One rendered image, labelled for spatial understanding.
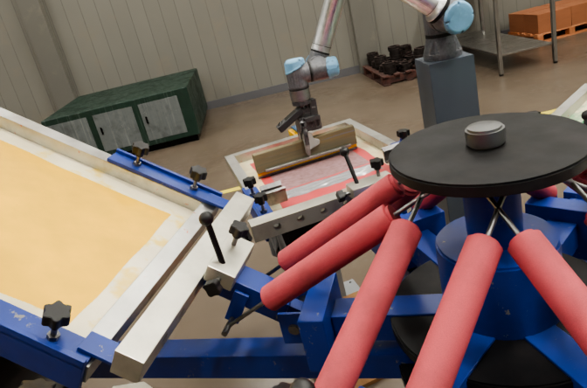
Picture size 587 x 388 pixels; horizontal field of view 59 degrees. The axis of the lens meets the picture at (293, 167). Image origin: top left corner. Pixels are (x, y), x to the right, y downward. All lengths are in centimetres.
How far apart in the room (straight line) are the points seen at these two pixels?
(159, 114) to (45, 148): 511
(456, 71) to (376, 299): 150
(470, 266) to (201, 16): 754
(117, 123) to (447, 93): 507
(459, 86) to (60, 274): 161
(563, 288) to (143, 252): 82
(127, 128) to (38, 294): 566
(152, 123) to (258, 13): 252
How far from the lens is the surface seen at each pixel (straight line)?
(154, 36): 820
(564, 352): 93
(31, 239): 119
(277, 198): 165
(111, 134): 674
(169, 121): 657
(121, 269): 114
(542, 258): 74
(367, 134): 209
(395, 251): 78
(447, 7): 200
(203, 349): 122
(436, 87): 214
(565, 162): 80
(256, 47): 811
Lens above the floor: 163
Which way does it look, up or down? 20 degrees down
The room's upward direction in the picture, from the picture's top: 13 degrees counter-clockwise
